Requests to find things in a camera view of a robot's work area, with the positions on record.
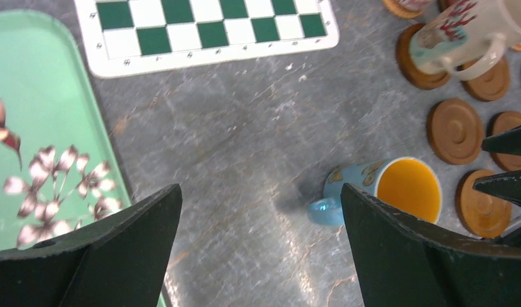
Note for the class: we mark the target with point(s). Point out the yellow interior mug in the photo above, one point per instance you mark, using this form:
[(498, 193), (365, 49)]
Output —
[(405, 183)]

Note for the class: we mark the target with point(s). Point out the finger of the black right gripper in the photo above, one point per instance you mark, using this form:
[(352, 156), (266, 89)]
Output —
[(508, 142), (506, 186)]

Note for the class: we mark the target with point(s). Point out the woven rattan coaster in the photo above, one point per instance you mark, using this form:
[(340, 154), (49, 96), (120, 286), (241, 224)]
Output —
[(400, 11)]

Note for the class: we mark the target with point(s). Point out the cream ceramic mug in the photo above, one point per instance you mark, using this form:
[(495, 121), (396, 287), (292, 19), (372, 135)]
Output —
[(467, 39)]

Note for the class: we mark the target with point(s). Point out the green white chessboard mat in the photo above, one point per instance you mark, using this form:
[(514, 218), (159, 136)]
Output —
[(124, 38)]

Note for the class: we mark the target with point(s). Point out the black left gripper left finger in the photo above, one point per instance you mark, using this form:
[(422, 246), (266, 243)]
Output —
[(120, 260)]

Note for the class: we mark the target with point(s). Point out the green floral tray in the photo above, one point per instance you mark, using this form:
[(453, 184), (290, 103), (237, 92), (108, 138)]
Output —
[(50, 105)]

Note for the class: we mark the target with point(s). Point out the brown wooden ridged coaster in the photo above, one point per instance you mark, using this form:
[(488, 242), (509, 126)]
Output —
[(502, 122), (492, 85), (407, 67), (481, 214)]

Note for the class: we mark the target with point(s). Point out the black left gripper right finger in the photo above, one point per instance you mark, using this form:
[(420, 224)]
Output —
[(402, 260)]

